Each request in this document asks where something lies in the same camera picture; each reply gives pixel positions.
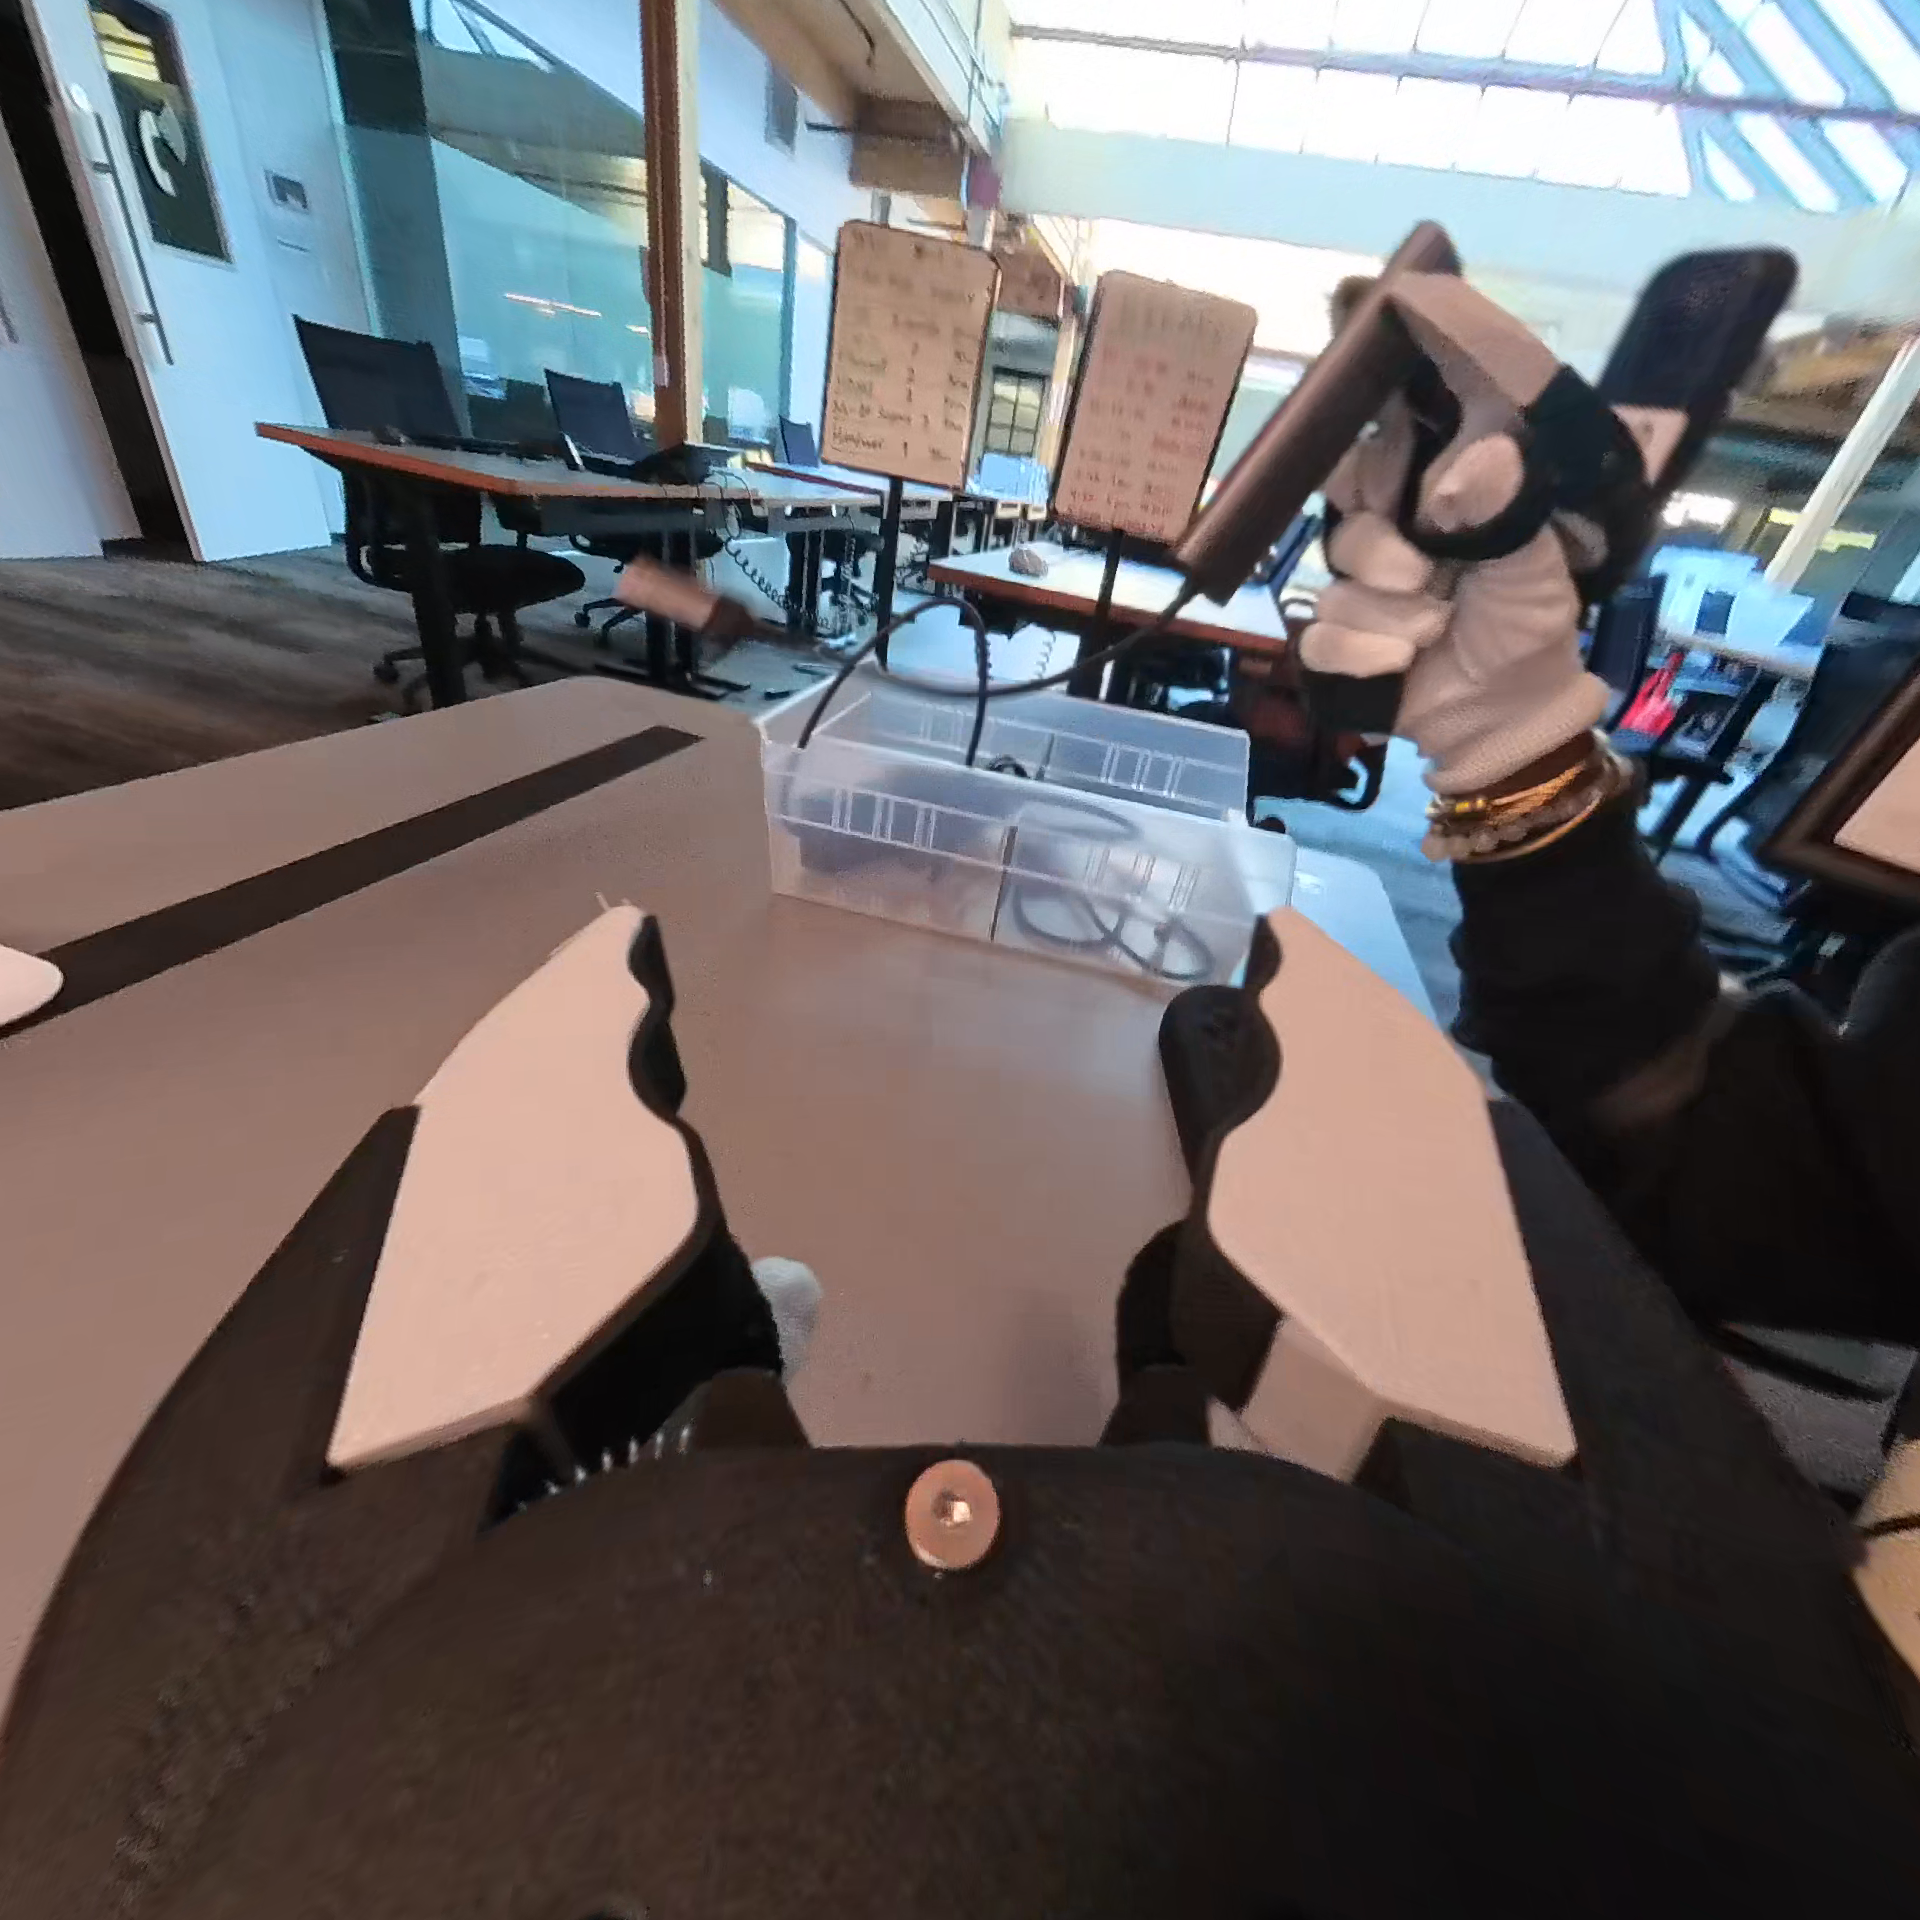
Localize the black office chair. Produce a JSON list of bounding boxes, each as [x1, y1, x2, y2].
[[292, 314, 587, 713], [544, 368, 663, 646]]

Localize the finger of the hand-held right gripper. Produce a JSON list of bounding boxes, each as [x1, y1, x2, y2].
[[1380, 274, 1565, 409]]

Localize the person's left hand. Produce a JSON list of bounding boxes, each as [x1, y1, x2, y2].
[[750, 1257, 827, 1377]]

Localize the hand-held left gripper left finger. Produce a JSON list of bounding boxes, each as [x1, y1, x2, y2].
[[321, 903, 723, 1473]]

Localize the black framed sign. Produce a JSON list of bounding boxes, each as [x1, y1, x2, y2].
[[1758, 660, 1920, 909]]

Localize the clear plastic bin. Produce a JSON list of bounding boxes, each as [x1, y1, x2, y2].
[[757, 681, 1297, 992]]

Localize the wooden ceiling post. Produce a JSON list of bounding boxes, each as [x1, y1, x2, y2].
[[639, 0, 707, 447]]

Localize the person's right forearm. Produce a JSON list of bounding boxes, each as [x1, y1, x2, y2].
[[1446, 808, 1772, 1201]]

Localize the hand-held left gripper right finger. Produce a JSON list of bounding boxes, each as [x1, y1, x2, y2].
[[1159, 903, 1579, 1481]]

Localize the silver door handle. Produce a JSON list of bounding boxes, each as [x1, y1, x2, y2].
[[63, 82, 176, 366]]

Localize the long wooden desk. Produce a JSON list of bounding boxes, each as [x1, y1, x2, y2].
[[928, 538, 1297, 705]]

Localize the gold bead bracelet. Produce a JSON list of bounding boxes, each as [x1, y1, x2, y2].
[[1416, 730, 1635, 865]]

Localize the person's right hand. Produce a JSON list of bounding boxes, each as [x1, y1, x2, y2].
[[1294, 392, 1623, 789]]

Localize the wooden office desk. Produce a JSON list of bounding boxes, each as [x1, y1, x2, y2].
[[256, 420, 887, 705]]

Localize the white door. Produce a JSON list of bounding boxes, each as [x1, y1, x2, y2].
[[29, 0, 377, 565]]

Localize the person's black printed hoodie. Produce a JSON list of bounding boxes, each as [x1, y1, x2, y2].
[[1649, 929, 1920, 1665]]

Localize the dark door poster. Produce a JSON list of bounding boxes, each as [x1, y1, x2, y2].
[[86, 0, 233, 266]]

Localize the grey usb hub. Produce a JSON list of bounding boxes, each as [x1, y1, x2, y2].
[[1171, 222, 1464, 608]]

